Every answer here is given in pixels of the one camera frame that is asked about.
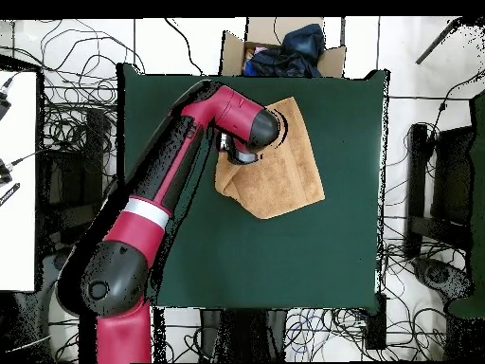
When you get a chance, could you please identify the black rectangular block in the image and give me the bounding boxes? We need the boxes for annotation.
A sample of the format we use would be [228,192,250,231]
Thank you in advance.
[365,292,388,351]

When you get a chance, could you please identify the single black cable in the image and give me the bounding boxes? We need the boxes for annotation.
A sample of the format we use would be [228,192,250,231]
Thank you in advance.
[164,17,206,75]

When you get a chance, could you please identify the white desk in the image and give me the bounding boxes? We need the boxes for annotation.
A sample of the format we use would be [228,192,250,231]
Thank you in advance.
[0,69,39,293]

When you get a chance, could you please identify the dark chair base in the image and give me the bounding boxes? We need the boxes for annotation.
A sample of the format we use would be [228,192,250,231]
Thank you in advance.
[412,257,473,300]

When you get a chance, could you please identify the black flat strip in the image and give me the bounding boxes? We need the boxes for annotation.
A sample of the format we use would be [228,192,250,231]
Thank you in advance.
[0,182,21,208]

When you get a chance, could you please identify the black camera device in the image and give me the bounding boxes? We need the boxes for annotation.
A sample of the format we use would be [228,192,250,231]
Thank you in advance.
[0,158,13,186]
[0,77,14,120]

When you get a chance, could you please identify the grey chair base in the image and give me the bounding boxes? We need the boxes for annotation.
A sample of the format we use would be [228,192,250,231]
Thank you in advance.
[41,246,73,297]

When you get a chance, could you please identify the cardboard box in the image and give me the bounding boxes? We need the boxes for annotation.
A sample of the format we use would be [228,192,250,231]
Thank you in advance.
[219,16,347,79]

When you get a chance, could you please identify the blue cable bundle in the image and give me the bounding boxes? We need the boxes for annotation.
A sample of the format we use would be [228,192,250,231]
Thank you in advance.
[283,306,366,359]

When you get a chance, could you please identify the black metal frame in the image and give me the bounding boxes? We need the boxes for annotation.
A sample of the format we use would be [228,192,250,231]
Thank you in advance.
[403,122,475,259]
[37,107,111,247]

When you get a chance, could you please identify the dark green table cloth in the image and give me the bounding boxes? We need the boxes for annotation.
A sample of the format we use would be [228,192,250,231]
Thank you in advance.
[117,62,389,310]

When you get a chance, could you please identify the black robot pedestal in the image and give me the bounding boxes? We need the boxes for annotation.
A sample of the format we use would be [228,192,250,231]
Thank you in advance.
[199,307,289,363]

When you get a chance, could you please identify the green covered table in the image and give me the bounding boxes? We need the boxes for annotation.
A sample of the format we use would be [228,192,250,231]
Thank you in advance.
[446,90,485,319]

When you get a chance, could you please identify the black rod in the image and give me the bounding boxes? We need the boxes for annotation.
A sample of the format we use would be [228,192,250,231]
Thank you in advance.
[415,16,465,65]

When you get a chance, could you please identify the dark blue clothes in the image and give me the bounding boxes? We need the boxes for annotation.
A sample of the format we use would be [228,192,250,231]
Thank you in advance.
[243,23,327,79]

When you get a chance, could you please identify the tan terry towel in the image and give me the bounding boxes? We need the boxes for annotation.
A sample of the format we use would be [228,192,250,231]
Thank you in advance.
[214,96,326,220]

